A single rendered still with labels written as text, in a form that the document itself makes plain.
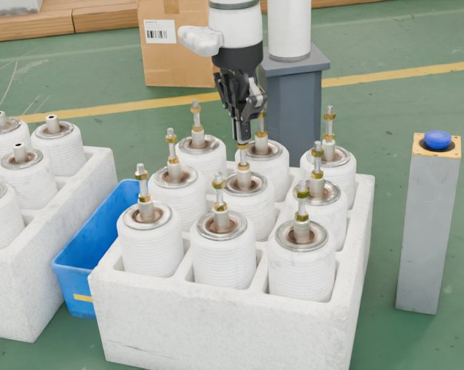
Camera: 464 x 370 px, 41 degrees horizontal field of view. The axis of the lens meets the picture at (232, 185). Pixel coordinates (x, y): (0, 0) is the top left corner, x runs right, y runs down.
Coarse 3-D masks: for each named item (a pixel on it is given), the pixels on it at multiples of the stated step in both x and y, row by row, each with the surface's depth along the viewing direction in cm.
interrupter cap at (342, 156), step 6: (336, 150) 107; (342, 150) 107; (306, 156) 106; (312, 156) 106; (336, 156) 106; (342, 156) 105; (348, 156) 105; (312, 162) 104; (324, 162) 104; (330, 162) 104; (336, 162) 104; (342, 162) 103
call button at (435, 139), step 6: (432, 132) 95; (438, 132) 94; (444, 132) 94; (426, 138) 93; (432, 138) 93; (438, 138) 93; (444, 138) 93; (450, 138) 93; (432, 144) 93; (438, 144) 92; (444, 144) 92
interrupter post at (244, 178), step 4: (240, 172) 97; (244, 172) 97; (248, 172) 97; (240, 176) 98; (244, 176) 98; (248, 176) 98; (240, 180) 98; (244, 180) 98; (248, 180) 98; (240, 184) 99; (244, 184) 98; (248, 184) 99
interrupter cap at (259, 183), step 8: (232, 176) 102; (256, 176) 101; (264, 176) 101; (232, 184) 99; (256, 184) 99; (264, 184) 99; (232, 192) 97; (240, 192) 97; (248, 192) 97; (256, 192) 97
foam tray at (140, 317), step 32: (352, 224) 101; (256, 256) 98; (352, 256) 94; (96, 288) 93; (128, 288) 91; (160, 288) 90; (192, 288) 89; (224, 288) 89; (256, 288) 89; (352, 288) 88; (128, 320) 95; (160, 320) 93; (192, 320) 91; (224, 320) 89; (256, 320) 87; (288, 320) 85; (320, 320) 84; (352, 320) 94; (128, 352) 99; (160, 352) 97; (192, 352) 95; (224, 352) 93; (256, 352) 90; (288, 352) 89; (320, 352) 87
